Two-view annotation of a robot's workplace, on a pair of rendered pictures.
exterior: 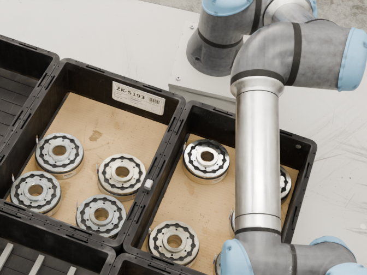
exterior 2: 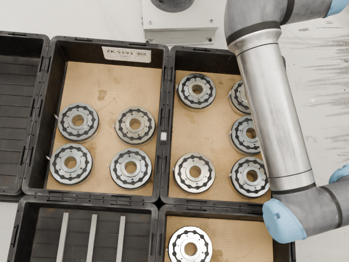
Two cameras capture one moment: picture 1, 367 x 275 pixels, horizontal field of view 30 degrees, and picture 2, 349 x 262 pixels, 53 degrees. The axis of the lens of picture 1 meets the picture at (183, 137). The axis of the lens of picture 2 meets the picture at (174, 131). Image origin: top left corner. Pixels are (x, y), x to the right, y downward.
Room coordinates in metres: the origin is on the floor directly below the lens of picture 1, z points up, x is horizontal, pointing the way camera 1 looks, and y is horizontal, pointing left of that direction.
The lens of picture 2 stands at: (0.49, 0.11, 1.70)
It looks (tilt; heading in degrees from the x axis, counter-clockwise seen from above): 71 degrees down; 342
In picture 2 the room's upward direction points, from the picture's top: 12 degrees clockwise
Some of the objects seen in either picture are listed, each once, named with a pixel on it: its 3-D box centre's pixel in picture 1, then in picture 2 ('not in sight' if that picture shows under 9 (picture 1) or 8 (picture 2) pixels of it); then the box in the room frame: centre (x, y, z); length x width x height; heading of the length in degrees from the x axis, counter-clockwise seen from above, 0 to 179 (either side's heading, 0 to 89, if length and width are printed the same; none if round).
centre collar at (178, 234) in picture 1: (174, 241); (195, 171); (0.65, -0.02, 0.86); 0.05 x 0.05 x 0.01
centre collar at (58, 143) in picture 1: (59, 150); (77, 120); (0.81, 0.26, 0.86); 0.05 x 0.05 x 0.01
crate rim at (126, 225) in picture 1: (88, 146); (102, 114); (0.80, 0.19, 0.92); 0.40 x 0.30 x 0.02; 169
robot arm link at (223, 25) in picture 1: (229, 7); not in sight; (1.24, -0.05, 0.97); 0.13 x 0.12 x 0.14; 98
